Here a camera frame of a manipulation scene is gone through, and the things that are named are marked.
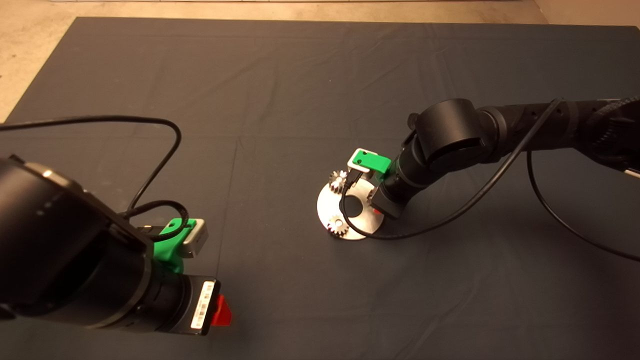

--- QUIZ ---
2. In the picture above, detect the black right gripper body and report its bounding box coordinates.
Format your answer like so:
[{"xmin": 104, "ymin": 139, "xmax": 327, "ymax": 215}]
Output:
[{"xmin": 372, "ymin": 184, "xmax": 412, "ymax": 219}]

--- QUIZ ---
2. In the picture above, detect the round metal carrier plate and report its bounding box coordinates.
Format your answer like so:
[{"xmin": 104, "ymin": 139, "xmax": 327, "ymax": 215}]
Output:
[{"xmin": 316, "ymin": 177, "xmax": 386, "ymax": 241}]

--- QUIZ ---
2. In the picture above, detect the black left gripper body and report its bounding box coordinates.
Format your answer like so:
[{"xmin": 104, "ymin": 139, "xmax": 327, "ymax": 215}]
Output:
[{"xmin": 175, "ymin": 275, "xmax": 222, "ymax": 337}]

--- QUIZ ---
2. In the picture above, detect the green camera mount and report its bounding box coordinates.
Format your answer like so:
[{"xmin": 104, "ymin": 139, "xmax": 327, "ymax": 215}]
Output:
[
  {"xmin": 350, "ymin": 151, "xmax": 392, "ymax": 183},
  {"xmin": 152, "ymin": 218, "xmax": 197, "ymax": 275}
]

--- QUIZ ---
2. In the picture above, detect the thick braided black cable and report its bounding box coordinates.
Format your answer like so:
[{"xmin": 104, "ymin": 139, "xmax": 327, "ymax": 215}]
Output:
[{"xmin": 597, "ymin": 95, "xmax": 640, "ymax": 134}]

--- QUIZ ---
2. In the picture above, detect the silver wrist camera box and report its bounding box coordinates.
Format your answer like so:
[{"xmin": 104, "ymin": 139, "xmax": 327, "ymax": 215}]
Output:
[
  {"xmin": 346, "ymin": 148, "xmax": 377, "ymax": 175},
  {"xmin": 180, "ymin": 219, "xmax": 209, "ymax": 260}
]

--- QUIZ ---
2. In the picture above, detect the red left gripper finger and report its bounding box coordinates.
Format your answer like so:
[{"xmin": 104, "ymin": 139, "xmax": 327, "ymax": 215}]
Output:
[{"xmin": 211, "ymin": 294, "xmax": 233, "ymax": 327}]

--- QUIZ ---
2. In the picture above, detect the thin black left camera cable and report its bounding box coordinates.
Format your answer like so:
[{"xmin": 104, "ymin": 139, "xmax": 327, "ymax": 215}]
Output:
[{"xmin": 0, "ymin": 116, "xmax": 190, "ymax": 242}]

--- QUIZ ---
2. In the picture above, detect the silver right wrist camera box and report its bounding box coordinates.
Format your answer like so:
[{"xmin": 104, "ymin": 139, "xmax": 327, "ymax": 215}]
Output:
[{"xmin": 346, "ymin": 148, "xmax": 377, "ymax": 175}]

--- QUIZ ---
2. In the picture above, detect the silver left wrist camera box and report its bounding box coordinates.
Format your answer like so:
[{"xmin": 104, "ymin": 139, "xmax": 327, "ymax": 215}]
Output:
[{"xmin": 180, "ymin": 219, "xmax": 209, "ymax": 260}]

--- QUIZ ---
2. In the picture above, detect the green left camera mount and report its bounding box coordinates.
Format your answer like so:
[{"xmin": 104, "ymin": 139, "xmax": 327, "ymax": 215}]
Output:
[{"xmin": 152, "ymin": 218, "xmax": 197, "ymax": 275}]

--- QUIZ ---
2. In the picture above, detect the green right camera mount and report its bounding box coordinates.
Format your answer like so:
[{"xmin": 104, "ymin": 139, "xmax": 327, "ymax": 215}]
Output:
[{"xmin": 350, "ymin": 151, "xmax": 392, "ymax": 183}]

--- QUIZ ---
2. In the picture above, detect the dark grey table cloth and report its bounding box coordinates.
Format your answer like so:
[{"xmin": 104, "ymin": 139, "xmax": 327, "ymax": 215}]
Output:
[{"xmin": 0, "ymin": 18, "xmax": 640, "ymax": 360}]

